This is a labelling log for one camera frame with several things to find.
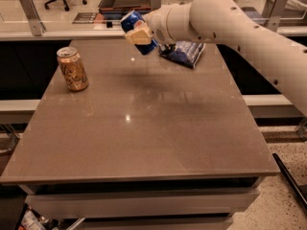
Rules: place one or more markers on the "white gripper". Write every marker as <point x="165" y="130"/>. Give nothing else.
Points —
<point x="158" y="26"/>

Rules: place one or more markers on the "blue pepsi can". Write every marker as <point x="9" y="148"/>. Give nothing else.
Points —
<point x="128" y="22"/>

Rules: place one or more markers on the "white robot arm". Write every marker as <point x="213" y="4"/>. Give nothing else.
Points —
<point x="281" y="61"/>

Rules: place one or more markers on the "gold soda can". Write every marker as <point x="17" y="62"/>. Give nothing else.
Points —
<point x="71" y="66"/>

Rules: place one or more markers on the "blue chip bag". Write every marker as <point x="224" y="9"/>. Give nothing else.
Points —
<point x="184" y="53"/>

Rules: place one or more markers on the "black pole on floor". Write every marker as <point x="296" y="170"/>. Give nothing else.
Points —
<point x="299" y="190"/>

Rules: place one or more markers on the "left metal glass bracket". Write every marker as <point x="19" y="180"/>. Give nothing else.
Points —
<point x="36" y="26"/>

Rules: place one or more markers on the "right metal glass bracket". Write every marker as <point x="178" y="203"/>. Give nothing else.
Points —
<point x="273" y="15"/>

